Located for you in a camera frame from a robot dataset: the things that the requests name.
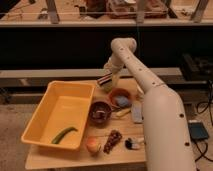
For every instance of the green chili pepper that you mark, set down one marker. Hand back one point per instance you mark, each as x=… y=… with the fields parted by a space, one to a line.
x=59 y=137

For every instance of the grey blue cloth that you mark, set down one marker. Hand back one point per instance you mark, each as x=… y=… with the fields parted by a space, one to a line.
x=136 y=112

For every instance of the striped green cup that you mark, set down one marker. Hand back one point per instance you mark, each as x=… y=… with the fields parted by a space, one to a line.
x=107 y=82

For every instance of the orange bowl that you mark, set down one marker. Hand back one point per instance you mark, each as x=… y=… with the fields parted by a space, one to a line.
x=118 y=92

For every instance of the yellow banana piece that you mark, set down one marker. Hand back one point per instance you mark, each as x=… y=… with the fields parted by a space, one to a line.
x=122 y=112

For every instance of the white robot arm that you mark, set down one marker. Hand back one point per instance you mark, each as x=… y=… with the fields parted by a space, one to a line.
x=167 y=139

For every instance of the brown grape bunch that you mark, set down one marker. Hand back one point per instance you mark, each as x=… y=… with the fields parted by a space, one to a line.
x=113 y=139

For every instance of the blue sponge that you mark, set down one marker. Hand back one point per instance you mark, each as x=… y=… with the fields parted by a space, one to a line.
x=122 y=101

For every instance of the wooden table board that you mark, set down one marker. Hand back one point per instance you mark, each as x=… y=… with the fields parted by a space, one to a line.
x=41 y=157

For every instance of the black and white brush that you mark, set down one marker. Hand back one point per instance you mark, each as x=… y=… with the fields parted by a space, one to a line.
x=134 y=143

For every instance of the yellow plastic tray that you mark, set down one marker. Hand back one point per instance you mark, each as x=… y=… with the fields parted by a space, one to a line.
x=64 y=104

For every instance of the peach coloured fruit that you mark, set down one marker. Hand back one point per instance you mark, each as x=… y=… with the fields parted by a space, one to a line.
x=93 y=145

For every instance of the dark brown bowl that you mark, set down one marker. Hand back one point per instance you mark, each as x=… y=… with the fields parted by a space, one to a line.
x=100 y=105

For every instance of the blue foot pedal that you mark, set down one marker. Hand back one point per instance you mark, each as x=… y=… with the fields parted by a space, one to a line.
x=198 y=131

